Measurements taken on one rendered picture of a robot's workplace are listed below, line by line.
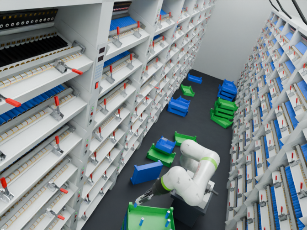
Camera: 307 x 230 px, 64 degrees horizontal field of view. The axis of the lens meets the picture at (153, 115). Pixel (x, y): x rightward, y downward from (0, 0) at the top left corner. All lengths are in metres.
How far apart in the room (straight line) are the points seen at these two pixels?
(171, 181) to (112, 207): 1.11
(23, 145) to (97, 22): 0.50
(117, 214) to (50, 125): 1.50
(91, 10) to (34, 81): 0.35
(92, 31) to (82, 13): 0.07
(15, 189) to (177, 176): 0.74
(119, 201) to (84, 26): 1.74
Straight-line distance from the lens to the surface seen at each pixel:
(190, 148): 1.71
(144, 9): 1.66
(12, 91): 0.76
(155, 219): 1.77
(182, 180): 1.33
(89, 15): 1.01
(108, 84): 1.30
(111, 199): 2.42
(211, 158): 1.66
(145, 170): 2.50
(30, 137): 0.91
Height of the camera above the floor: 1.88
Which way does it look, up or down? 30 degrees down
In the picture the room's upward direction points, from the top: 17 degrees clockwise
